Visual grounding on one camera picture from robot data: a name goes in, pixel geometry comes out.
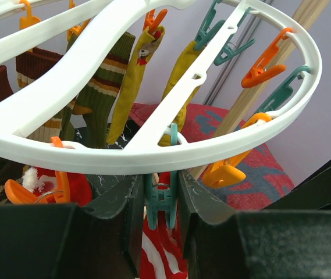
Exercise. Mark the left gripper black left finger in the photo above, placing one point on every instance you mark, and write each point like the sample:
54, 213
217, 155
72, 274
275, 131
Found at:
65, 240

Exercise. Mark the wooden clothes rack frame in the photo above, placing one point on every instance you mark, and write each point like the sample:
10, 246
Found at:
226, 142

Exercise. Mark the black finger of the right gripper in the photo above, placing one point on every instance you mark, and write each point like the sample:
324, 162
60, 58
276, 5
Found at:
314, 193

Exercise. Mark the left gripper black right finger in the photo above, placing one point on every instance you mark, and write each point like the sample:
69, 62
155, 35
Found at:
221, 242

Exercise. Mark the orange clothespin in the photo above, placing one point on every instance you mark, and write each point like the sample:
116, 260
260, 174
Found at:
259, 72
225, 173
35, 189

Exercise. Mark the teal clothespin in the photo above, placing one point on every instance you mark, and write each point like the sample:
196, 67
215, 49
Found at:
283, 91
161, 198
206, 32

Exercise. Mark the striped green brown sock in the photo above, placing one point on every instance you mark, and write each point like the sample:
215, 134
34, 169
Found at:
95, 100

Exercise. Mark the red patterned pillow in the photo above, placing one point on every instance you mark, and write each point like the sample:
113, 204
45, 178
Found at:
265, 182

